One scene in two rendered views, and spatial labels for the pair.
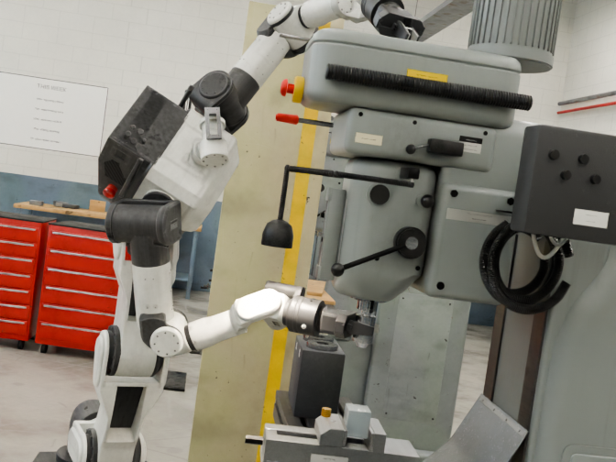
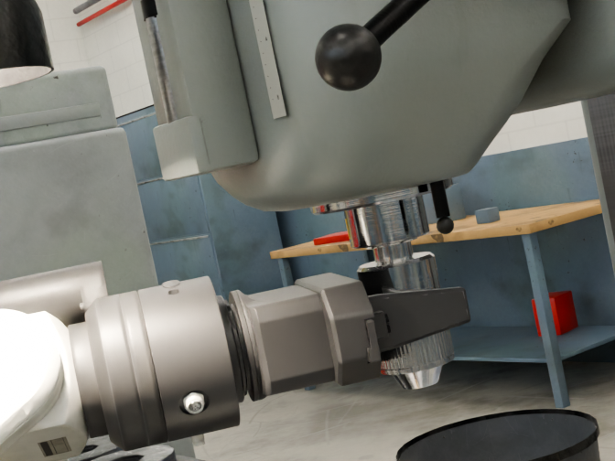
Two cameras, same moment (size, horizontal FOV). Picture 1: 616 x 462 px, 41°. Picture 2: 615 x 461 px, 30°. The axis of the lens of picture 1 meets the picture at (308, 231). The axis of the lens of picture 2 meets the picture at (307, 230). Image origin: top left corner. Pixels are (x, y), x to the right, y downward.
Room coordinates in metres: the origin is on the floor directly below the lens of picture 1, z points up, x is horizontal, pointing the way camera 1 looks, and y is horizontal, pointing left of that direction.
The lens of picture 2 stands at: (1.34, 0.19, 1.33)
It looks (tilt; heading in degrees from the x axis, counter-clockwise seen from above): 3 degrees down; 333
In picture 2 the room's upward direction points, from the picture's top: 12 degrees counter-clockwise
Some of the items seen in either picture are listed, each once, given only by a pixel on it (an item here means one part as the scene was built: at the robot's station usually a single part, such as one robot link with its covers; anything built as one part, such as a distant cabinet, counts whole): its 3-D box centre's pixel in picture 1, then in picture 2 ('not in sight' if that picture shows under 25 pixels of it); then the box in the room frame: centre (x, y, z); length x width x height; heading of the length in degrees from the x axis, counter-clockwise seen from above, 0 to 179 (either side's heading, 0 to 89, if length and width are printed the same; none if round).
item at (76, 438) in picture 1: (106, 446); not in sight; (2.47, 0.51, 0.68); 0.21 x 0.20 x 0.13; 26
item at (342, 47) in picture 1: (405, 83); not in sight; (1.92, -0.18, 1.81); 0.47 x 0.26 x 0.16; 97
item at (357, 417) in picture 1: (356, 420); not in sight; (1.86, -0.17, 1.03); 0.06 x 0.05 x 0.06; 5
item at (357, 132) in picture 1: (409, 142); not in sight; (1.93, -0.20, 1.68); 0.34 x 0.24 x 0.10; 97
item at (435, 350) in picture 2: (363, 330); (407, 321); (1.92, -0.16, 1.23); 0.05 x 0.05 x 0.06
